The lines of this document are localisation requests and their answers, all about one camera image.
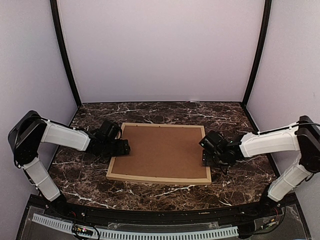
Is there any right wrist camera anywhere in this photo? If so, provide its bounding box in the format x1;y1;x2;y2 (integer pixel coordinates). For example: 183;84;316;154
199;130;228;153

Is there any left black corner post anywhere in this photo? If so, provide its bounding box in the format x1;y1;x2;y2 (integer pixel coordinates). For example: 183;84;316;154
49;0;82;108

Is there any black front rail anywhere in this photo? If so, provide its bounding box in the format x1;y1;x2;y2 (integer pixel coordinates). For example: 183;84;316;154
24;193;298;226

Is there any small circuit board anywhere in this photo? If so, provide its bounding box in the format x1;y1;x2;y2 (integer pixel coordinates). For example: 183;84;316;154
71;224;94;238

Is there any black corner post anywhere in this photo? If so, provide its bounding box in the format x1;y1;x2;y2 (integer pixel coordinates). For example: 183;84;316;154
241;0;272;109
49;0;82;108

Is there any brown backing board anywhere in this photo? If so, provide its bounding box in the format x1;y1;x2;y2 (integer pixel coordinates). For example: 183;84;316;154
111;125;208;180

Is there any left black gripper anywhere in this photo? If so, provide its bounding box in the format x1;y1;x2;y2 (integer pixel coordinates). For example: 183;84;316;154
103;140;132;159

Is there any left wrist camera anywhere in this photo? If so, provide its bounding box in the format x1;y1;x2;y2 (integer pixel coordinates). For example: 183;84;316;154
95;120;122;142

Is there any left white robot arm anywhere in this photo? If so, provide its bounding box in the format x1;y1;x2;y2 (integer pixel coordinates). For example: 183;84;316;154
7;110;131;218

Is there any right black corner post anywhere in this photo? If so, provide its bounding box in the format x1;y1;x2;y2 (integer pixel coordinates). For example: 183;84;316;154
241;0;272;109

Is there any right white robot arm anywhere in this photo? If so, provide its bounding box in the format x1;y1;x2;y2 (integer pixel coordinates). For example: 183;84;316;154
199;115;320;217

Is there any white slotted cable duct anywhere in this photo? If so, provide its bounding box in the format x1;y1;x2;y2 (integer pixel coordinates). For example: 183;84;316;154
32;213;239;240

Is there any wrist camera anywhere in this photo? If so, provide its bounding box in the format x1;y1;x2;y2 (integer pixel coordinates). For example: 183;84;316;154
95;120;122;142
199;130;228;153

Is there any light wooden picture frame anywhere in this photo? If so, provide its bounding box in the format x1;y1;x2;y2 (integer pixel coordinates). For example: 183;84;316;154
105;122;213;186

